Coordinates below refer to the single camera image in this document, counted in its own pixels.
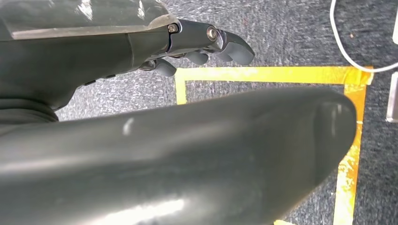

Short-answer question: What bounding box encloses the yellow floor tape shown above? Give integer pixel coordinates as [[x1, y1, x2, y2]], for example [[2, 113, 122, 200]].
[[174, 65, 375, 225]]

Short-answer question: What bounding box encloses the white socket cable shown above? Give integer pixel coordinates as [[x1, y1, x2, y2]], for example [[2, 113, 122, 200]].
[[329, 0, 398, 74]]

